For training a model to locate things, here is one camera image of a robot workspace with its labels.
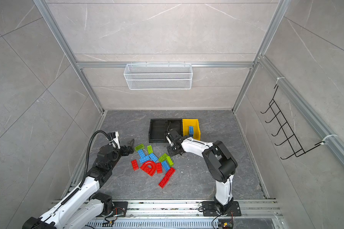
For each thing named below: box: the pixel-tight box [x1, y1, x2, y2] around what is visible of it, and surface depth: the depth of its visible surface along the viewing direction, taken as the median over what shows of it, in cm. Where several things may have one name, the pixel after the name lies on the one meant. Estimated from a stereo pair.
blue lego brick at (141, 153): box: [137, 148, 146, 158], surface depth 95 cm
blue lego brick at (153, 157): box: [148, 152, 159, 163], surface depth 92 cm
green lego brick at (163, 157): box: [158, 153, 169, 163], surface depth 93 cm
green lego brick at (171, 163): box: [166, 155, 174, 167], surface depth 90 cm
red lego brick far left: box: [130, 159, 140, 172], surface depth 90 cm
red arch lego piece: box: [140, 160, 157, 177], surface depth 89 cm
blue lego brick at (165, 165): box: [161, 160, 171, 171], surface depth 90 cm
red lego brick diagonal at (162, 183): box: [158, 176, 170, 189], surface depth 83 cm
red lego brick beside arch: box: [156, 162, 163, 175], surface depth 88 cm
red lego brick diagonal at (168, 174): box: [161, 167, 176, 181], surface depth 87 cm
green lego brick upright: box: [146, 145, 154, 155], surface depth 97 cm
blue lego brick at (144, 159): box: [139, 155, 151, 164], surface depth 92 cm
